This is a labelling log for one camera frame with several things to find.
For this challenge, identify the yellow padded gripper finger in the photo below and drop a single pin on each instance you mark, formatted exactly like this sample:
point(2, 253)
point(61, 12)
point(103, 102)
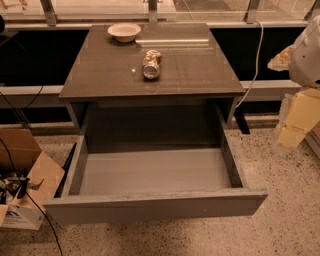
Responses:
point(281, 61)
point(299, 114)

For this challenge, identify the crushed orange soda can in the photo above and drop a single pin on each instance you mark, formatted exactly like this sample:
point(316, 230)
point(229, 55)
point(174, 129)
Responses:
point(151, 64)

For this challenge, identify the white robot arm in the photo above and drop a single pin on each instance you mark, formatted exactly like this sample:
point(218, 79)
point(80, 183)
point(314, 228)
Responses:
point(304, 66)

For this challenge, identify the grey cabinet with glossy top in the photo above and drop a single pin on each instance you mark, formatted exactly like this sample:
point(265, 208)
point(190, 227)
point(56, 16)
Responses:
point(193, 68)

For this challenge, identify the open grey top drawer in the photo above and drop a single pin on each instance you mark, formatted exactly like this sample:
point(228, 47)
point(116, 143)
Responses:
point(153, 163)

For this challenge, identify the white paper bowl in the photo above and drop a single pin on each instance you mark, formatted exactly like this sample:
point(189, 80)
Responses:
point(124, 32)

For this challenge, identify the cardboard box with clutter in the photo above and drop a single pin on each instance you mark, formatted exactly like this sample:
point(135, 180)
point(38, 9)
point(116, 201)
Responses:
point(28, 178)

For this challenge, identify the metal window railing frame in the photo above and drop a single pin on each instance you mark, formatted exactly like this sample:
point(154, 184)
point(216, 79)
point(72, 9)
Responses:
point(33, 68)

